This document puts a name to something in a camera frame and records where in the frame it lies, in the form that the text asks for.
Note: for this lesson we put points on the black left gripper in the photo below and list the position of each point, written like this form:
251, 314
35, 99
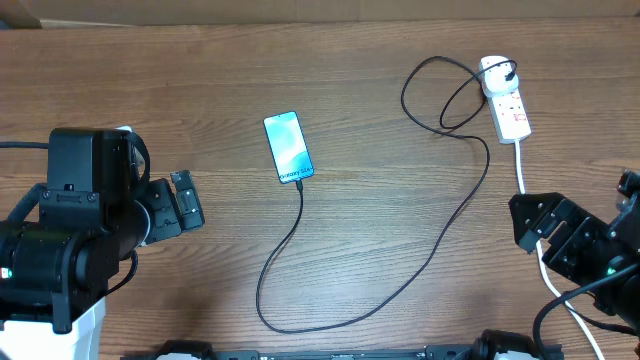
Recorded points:
173, 220

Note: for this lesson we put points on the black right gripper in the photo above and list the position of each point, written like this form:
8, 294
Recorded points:
571, 230

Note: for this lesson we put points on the blue Samsung Galaxy smartphone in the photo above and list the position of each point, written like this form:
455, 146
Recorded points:
290, 153

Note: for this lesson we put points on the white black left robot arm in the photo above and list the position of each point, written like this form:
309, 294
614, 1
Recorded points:
66, 238

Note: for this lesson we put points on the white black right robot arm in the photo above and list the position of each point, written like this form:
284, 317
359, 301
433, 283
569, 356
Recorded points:
616, 294

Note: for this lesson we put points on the white USB charger plug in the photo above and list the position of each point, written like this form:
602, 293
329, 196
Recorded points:
498, 76

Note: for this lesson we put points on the white power strip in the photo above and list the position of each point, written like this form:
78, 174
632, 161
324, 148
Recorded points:
510, 118

